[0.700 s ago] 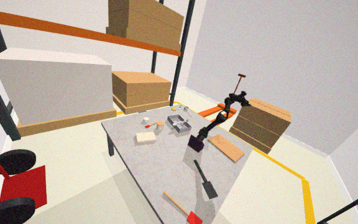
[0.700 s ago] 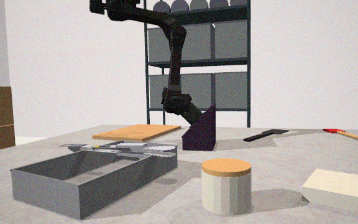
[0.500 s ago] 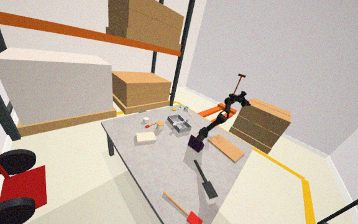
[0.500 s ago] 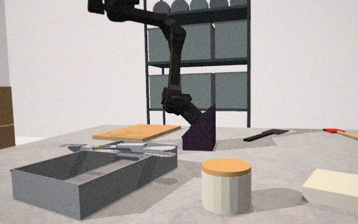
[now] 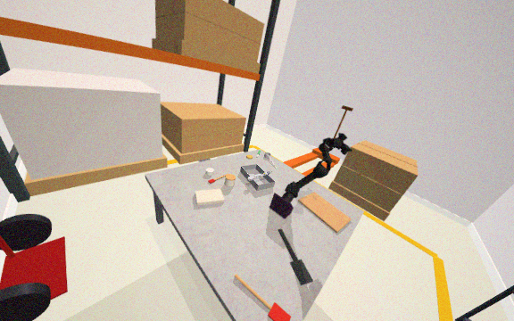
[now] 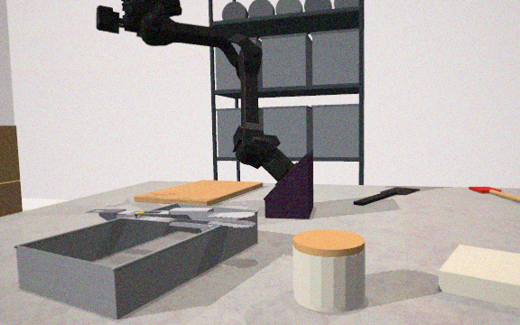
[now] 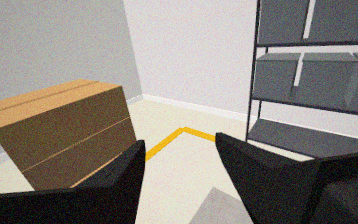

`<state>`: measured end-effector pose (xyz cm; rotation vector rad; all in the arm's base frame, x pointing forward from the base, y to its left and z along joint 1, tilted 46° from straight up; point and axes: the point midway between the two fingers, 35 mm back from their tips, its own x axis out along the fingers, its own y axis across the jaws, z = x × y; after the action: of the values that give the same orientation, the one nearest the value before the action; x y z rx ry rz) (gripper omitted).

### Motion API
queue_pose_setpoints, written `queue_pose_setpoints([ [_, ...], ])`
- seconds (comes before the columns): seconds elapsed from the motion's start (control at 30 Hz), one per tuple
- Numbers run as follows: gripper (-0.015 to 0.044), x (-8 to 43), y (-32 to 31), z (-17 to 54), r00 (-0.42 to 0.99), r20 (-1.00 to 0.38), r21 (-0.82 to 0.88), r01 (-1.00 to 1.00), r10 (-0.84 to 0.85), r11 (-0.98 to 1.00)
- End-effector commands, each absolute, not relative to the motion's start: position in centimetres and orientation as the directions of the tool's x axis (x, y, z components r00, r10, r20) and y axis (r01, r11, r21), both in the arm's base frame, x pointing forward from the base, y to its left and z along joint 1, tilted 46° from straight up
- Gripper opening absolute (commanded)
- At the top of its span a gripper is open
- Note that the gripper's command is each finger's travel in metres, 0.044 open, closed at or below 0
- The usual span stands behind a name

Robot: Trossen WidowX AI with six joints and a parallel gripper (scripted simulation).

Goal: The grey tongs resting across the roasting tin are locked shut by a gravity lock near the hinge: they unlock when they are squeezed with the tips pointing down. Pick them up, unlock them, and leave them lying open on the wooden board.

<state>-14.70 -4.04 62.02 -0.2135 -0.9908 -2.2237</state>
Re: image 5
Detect light brown wooden board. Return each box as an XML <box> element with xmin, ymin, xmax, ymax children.
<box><xmin>298</xmin><ymin>193</ymin><xmax>351</xmax><ymax>233</ymax></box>

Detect white jar with orange lid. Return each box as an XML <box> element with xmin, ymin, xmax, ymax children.
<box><xmin>225</xmin><ymin>174</ymin><xmax>236</xmax><ymax>186</ymax></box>

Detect cream flat rectangular block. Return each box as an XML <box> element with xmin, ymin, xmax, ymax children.
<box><xmin>195</xmin><ymin>189</ymin><xmax>224</xmax><ymax>206</ymax></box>

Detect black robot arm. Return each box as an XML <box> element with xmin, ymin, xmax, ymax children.
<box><xmin>282</xmin><ymin>133</ymin><xmax>347</xmax><ymax>203</ymax></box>

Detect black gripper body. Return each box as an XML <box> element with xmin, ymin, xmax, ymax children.
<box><xmin>336</xmin><ymin>144</ymin><xmax>350</xmax><ymax>155</ymax></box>

